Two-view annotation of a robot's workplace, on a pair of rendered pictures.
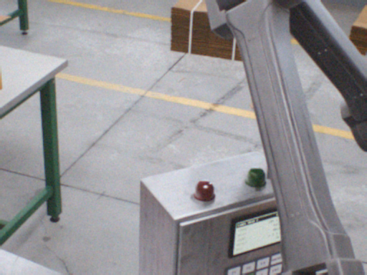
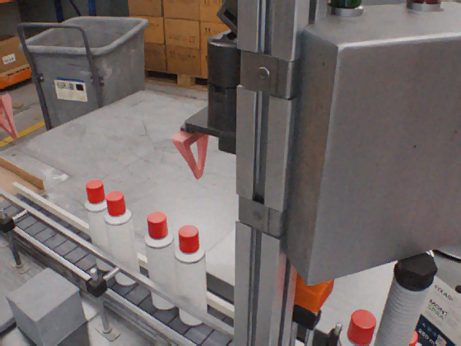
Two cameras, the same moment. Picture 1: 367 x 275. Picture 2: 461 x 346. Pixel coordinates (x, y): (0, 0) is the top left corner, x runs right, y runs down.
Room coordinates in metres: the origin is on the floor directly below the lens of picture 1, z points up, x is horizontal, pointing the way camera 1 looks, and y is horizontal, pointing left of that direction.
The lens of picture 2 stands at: (1.05, -0.12, 1.54)
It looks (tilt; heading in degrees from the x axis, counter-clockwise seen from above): 32 degrees down; 190
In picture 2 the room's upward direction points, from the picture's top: straight up
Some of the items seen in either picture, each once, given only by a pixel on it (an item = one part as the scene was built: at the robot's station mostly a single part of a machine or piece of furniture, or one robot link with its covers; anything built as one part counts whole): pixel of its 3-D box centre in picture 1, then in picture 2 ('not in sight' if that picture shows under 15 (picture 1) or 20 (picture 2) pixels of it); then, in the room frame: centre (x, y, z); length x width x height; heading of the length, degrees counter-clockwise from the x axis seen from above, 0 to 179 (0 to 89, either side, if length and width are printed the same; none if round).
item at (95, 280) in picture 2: not in sight; (109, 294); (0.51, -0.44, 0.91); 0.07 x 0.03 x 0.16; 154
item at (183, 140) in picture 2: not in sight; (207, 151); (0.53, -0.23, 1.25); 0.07 x 0.07 x 0.09; 70
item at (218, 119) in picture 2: not in sight; (230, 107); (0.54, -0.20, 1.32); 0.10 x 0.07 x 0.07; 70
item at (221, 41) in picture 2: not in sight; (234, 58); (0.54, -0.20, 1.38); 0.07 x 0.06 x 0.07; 161
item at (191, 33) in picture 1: (222, 23); not in sight; (4.88, -0.25, 0.16); 0.65 x 0.54 x 0.32; 75
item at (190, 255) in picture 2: not in sight; (191, 276); (0.51, -0.27, 0.98); 0.05 x 0.05 x 0.20
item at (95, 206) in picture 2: not in sight; (102, 226); (0.40, -0.48, 0.98); 0.05 x 0.05 x 0.20
